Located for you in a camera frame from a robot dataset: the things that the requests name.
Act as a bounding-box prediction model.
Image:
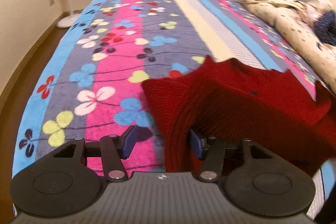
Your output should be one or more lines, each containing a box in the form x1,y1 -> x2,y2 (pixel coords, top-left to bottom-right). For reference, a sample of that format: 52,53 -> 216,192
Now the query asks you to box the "red knit sweater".
142,57 -> 335,175

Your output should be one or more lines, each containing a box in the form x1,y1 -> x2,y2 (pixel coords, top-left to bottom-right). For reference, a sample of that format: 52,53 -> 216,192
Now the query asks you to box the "colourful floral bed blanket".
11,0 -> 336,219

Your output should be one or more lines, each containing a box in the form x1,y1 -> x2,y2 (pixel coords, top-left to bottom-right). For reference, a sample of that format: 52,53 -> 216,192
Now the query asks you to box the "cream star-print duvet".
239,0 -> 335,92

